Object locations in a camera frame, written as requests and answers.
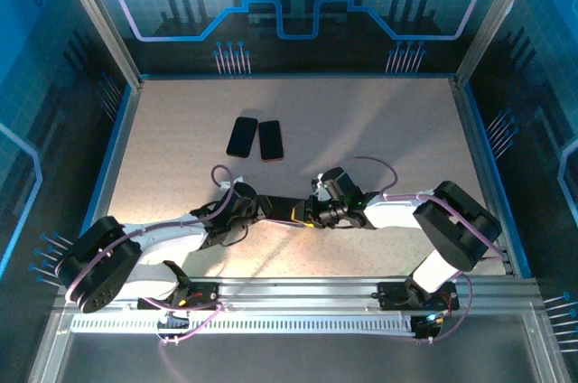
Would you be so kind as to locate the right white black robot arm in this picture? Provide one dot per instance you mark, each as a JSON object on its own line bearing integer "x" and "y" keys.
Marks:
{"x": 393, "y": 211}

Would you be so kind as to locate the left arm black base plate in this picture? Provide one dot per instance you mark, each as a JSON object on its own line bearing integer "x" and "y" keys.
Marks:
{"x": 203, "y": 295}

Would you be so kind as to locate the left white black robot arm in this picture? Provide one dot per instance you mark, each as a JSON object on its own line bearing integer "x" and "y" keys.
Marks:
{"x": 167, "y": 236}

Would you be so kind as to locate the aluminium corner post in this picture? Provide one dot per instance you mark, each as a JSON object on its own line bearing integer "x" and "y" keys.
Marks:
{"x": 499, "y": 8}
{"x": 96, "y": 8}

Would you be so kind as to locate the grey metal front tray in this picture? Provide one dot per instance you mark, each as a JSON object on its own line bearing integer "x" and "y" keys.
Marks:
{"x": 316, "y": 360}

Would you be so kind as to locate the grey-blue phone case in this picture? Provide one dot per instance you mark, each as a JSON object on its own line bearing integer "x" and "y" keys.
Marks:
{"x": 277, "y": 219}

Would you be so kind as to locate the aluminium side rail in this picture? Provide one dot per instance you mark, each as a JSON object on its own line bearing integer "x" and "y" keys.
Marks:
{"x": 118, "y": 152}
{"x": 468, "y": 107}

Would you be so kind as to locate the black controller board with LEDs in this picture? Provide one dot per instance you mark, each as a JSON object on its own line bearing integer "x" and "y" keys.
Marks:
{"x": 424, "y": 329}

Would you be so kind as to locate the aluminium front rail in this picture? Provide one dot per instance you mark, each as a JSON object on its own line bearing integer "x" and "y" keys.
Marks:
{"x": 293, "y": 295}

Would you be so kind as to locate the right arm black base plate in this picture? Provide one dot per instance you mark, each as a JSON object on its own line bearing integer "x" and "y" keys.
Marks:
{"x": 390, "y": 295}

